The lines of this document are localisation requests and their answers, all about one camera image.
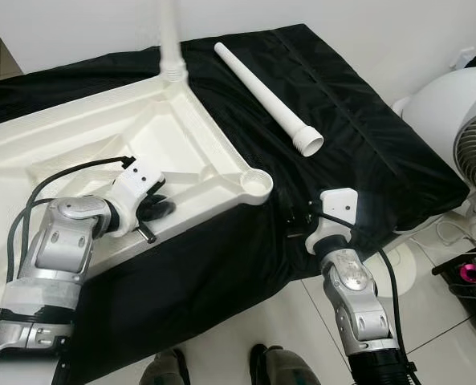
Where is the white plastic table top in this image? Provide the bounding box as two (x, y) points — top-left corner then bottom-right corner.
(0, 76), (275, 326)

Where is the white plastic table leg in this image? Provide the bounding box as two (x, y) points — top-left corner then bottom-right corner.
(214, 42), (324, 156)
(159, 0), (189, 83)

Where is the black quilted cloth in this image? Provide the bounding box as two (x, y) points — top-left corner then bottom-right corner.
(0, 24), (471, 385)

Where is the grey robot left leg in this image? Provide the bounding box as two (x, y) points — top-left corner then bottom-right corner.
(140, 349), (190, 385)

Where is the magenta hair dryer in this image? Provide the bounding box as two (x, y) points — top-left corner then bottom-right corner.
(461, 261), (476, 286)

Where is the black rack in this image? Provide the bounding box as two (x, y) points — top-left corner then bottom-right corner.
(432, 255), (476, 354)

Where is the white round fan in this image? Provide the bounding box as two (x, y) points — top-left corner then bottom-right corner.
(392, 66), (476, 201)

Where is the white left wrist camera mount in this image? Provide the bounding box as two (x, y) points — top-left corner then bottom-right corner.
(105, 158), (165, 237)

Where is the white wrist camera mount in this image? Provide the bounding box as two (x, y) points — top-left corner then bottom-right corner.
(306, 188), (359, 253)
(105, 158), (165, 237)

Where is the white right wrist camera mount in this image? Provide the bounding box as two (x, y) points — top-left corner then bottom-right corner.
(306, 188), (359, 253)

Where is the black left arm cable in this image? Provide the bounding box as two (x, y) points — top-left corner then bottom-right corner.
(5, 156), (136, 282)

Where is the white wall socket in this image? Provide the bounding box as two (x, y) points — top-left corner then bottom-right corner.
(456, 48), (476, 69)

